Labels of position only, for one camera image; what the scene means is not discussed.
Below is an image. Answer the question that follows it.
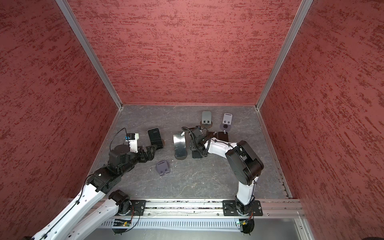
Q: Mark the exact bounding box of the aluminium corner post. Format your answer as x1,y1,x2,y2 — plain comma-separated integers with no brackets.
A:
56,0,123,111
255,0,313,112

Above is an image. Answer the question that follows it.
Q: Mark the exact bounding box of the aluminium front rail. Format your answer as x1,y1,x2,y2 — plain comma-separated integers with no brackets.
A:
132,198,307,219

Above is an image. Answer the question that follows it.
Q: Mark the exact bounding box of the left aluminium corner post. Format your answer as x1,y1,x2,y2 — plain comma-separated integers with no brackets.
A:
56,0,123,111

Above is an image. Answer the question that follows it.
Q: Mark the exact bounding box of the grey purple phone stand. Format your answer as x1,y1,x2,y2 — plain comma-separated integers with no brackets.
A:
155,161,171,177

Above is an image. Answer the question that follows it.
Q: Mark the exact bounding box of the wooden round base phone stand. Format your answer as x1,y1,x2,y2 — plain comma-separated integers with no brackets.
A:
200,111,213,129

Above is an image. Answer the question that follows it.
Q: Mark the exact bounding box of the white slotted cable duct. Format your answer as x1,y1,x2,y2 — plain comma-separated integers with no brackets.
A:
99,218,240,232

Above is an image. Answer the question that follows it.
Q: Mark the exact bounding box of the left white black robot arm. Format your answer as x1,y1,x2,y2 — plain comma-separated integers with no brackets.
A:
23,145,157,240

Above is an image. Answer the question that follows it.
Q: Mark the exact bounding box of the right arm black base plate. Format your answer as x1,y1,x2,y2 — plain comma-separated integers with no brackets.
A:
222,200,263,217

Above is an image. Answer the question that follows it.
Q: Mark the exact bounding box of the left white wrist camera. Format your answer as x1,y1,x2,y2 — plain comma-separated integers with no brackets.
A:
125,133,139,153

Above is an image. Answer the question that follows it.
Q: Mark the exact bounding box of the maroon edged reflective phone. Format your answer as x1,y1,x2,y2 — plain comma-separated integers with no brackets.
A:
216,131,229,142

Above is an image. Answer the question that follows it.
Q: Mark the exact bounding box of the purple round base phone stand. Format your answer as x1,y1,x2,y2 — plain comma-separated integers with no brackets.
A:
220,113,233,132

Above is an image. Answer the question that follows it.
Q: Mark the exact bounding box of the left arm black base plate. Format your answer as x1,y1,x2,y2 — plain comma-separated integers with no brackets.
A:
118,200,147,216

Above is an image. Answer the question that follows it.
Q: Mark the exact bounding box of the reflective phone on centre stand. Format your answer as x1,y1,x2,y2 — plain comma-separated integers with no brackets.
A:
173,132,188,160

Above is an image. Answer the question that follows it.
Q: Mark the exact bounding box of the right aluminium corner post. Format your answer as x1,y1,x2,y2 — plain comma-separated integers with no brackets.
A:
255,0,313,112

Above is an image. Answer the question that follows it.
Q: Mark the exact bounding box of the black phone with white tag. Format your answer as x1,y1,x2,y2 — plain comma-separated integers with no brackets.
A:
208,132,217,139

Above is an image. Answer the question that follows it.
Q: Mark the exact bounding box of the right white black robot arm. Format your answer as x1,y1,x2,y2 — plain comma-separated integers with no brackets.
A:
182,126,264,216

